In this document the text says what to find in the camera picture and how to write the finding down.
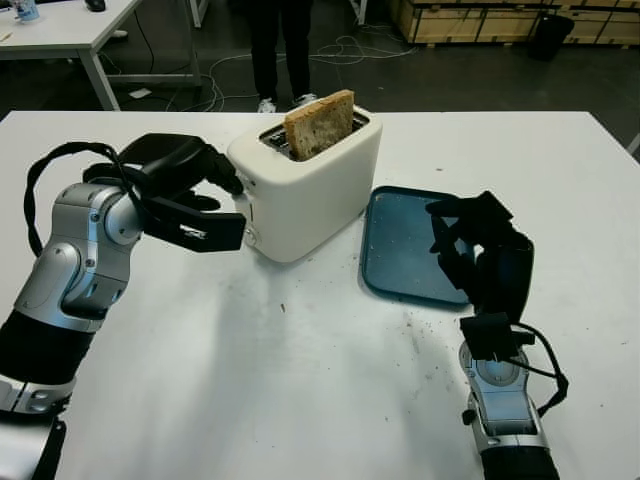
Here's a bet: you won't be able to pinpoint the brown bread slice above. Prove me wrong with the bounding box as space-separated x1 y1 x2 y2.
283 89 356 163

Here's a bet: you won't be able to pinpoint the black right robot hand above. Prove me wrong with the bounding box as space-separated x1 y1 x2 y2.
424 190 536 322

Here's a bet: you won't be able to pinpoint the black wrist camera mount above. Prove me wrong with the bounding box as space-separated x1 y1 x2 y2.
142 194 248 253
459 313 514 363

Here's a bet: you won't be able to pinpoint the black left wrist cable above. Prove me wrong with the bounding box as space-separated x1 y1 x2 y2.
24 141 152 257

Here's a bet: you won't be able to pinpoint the white printed cup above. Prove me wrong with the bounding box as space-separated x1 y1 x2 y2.
13 0 41 24

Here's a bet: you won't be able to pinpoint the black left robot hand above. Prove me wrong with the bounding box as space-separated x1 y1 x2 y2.
117 132 247 212

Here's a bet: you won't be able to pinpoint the white floor cables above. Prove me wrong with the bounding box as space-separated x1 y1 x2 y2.
164 34 417 114

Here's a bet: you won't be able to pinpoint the wooden crate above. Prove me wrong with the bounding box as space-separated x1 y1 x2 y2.
389 0 544 49
542 0 640 47

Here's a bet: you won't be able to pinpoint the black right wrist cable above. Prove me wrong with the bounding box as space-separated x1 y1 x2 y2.
503 322 571 417

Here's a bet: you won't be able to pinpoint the blue plastic tray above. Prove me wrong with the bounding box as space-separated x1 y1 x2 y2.
360 185 474 308

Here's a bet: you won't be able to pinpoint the white metal table frame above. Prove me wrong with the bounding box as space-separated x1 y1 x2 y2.
191 0 375 29

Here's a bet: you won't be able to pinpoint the black waste bin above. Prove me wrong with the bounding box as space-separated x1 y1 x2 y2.
528 13 575 62

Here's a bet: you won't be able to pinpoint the person's legs with sneakers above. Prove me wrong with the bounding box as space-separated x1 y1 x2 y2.
248 0 319 114

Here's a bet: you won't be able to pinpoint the white two-slot toaster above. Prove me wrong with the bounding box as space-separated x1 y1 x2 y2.
227 104 385 264

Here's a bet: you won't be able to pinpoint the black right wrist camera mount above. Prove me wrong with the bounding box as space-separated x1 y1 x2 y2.
459 313 514 363

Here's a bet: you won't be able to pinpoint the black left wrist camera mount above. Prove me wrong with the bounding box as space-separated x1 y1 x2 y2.
142 194 248 253

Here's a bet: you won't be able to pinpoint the white office desk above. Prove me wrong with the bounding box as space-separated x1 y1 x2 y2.
0 0 203 113

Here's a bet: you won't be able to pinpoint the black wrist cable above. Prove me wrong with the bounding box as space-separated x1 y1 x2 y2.
24 141 152 257
503 322 571 417

